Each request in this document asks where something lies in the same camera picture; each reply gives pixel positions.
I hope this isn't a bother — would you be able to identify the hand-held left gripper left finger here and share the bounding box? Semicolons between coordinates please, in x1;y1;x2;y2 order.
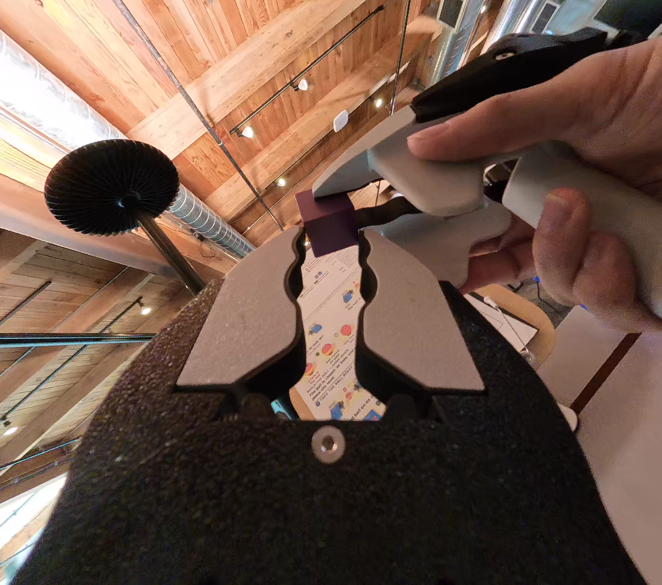
176;225;308;408

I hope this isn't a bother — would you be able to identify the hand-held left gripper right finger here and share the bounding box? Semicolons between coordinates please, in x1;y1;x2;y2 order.
356;230;487;411

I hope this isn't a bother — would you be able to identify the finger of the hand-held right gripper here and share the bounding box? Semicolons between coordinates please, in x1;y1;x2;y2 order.
312;105;486;217
356;196;513;289

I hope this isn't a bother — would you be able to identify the purple block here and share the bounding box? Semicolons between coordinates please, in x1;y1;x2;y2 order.
295;189;359;258

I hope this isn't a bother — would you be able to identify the person's right hand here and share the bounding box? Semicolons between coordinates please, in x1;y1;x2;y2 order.
408;37;662;323

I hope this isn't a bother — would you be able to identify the illustrated instruction sheet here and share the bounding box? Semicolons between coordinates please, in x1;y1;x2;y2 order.
289;244;388;421

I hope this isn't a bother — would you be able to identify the white paper sheet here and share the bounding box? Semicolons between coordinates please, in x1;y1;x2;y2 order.
483;295;539;354

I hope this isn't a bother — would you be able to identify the black pleated floor lamp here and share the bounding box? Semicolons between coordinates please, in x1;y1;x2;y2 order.
44;139;208;297

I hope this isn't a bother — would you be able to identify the grey sprinkler pipe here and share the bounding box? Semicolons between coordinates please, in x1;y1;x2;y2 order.
55;0;284;232

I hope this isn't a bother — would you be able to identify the black metal rail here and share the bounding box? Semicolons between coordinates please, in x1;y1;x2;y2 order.
0;332;157;349

